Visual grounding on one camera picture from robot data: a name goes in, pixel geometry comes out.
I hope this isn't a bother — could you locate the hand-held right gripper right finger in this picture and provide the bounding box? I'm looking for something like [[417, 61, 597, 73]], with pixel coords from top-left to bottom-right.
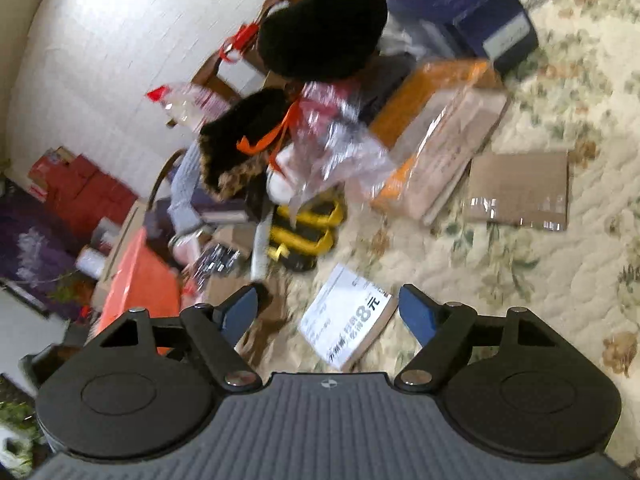
[[395, 284, 556, 393]]

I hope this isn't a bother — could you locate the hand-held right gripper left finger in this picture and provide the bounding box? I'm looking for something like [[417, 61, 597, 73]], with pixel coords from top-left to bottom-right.
[[87, 284, 262, 391]]

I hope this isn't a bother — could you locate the white printed box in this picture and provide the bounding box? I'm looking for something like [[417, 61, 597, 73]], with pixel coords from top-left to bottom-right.
[[297, 263, 399, 372]]

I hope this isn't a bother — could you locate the yellow black tool case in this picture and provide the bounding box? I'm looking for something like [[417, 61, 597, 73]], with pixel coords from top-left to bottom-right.
[[266, 199, 347, 273]]

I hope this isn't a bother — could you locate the orange plastic bin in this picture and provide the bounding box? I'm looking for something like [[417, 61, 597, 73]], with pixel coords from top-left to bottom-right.
[[94, 227, 182, 356]]

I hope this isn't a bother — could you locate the grey-blue knitted cloth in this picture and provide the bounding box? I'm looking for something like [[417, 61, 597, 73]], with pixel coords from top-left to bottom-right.
[[166, 141, 213, 238]]

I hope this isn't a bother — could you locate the floral quilted cloth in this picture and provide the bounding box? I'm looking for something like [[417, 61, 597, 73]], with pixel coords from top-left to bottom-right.
[[250, 0, 640, 461]]

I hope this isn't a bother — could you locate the flat brown cardboard piece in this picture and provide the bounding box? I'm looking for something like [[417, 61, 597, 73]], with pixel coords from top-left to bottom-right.
[[461, 149, 571, 232]]

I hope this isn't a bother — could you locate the orange ribbon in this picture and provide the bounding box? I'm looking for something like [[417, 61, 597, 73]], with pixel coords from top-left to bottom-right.
[[236, 102, 302, 168]]

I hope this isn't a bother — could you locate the black leopard-lined fur cloth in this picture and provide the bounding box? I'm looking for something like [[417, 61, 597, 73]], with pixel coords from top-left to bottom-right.
[[199, 87, 297, 202]]

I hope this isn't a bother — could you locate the clear crinkled plastic bag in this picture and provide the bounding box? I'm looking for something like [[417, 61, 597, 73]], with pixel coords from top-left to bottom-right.
[[287, 81, 397, 213]]

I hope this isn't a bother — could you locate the orange wrapped package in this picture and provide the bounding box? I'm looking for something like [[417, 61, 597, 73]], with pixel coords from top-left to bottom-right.
[[369, 56, 510, 223]]

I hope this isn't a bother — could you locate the stack of red boxes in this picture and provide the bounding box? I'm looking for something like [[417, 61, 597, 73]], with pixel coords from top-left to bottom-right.
[[27, 146, 138, 233]]

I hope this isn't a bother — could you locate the clear bag with red top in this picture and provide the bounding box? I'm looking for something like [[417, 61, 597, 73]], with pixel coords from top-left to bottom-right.
[[146, 82, 232, 129]]

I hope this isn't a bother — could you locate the purple patterned cloth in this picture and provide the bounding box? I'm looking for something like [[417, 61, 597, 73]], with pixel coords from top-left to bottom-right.
[[0, 187, 83, 311]]

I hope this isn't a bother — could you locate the wooden chair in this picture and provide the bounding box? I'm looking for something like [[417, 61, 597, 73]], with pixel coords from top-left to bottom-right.
[[150, 0, 361, 201]]

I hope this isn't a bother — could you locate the black fluffy hat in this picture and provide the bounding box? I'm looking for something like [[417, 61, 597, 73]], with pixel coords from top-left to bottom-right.
[[257, 0, 389, 82]]

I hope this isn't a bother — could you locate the navy blue cardboard box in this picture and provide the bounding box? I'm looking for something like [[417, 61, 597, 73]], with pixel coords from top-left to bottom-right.
[[387, 0, 540, 73]]

